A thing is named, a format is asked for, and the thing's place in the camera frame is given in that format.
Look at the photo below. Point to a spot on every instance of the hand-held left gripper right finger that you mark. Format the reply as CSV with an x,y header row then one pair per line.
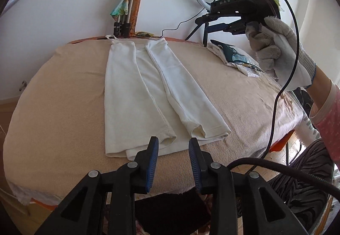
x,y
195,164

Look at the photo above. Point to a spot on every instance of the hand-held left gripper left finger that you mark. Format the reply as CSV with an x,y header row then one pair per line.
x,y
152,164

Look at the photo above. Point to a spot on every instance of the folded printed clothes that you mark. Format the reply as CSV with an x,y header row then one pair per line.
x,y
236,57

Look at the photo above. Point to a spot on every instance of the beige blanket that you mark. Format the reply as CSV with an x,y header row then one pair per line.
x,y
61,107

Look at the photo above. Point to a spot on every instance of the dark cloth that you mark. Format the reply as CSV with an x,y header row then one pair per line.
x,y
170,211

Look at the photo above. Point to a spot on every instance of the white shirt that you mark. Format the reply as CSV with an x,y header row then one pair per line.
x,y
124,96

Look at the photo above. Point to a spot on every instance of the person's right forearm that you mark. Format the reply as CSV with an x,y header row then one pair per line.
x,y
326,118

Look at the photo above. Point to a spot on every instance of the silver tripod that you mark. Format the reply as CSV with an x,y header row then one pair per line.
x,y
127,19

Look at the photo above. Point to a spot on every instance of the person's right hand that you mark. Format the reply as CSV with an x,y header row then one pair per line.
x,y
287,57

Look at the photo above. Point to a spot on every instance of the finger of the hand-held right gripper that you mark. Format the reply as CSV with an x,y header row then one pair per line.
x,y
233,27
215,16

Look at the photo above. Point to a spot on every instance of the person's striped trouser legs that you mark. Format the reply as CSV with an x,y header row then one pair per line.
x,y
300,184

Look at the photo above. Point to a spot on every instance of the orange board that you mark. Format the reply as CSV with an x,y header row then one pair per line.
x,y
136,11

